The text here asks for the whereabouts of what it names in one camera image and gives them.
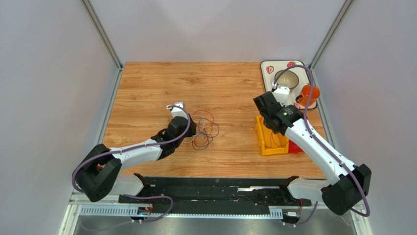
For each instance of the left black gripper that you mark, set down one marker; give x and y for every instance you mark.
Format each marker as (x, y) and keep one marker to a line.
(192, 128)

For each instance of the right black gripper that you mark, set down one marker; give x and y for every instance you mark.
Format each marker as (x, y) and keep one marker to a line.
(266, 106)

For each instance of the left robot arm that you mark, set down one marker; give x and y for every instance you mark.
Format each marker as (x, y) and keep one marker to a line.
(98, 173)

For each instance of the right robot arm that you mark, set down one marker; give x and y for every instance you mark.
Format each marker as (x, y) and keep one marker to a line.
(346, 183)

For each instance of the yellow plastic bin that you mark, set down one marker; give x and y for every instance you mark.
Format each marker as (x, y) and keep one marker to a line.
(269, 142)

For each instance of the orange mug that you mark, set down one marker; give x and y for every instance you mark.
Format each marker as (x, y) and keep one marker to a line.
(308, 95)

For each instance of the red plastic bin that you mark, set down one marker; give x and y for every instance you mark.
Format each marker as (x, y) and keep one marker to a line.
(293, 148)

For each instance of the beige ceramic bowl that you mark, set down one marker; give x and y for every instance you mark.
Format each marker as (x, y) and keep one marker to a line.
(287, 78)

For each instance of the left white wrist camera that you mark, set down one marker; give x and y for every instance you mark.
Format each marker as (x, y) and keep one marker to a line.
(177, 110)

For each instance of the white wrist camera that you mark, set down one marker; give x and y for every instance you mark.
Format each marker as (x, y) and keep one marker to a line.
(177, 110)
(281, 94)

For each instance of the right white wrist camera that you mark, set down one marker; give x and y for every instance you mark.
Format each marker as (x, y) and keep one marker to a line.
(281, 94)

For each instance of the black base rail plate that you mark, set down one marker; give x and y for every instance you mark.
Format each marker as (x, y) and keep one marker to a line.
(221, 196)

